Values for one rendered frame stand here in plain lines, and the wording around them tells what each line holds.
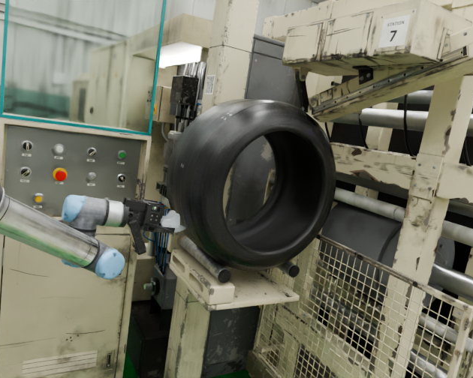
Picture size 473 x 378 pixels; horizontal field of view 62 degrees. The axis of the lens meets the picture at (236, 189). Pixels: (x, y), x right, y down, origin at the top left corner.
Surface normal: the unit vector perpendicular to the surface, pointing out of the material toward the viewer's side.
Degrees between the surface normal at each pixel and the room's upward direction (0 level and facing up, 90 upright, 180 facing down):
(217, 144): 68
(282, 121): 79
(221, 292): 90
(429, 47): 90
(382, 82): 90
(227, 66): 90
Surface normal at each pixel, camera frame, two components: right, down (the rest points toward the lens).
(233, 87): 0.48, 0.22
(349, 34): -0.86, -0.05
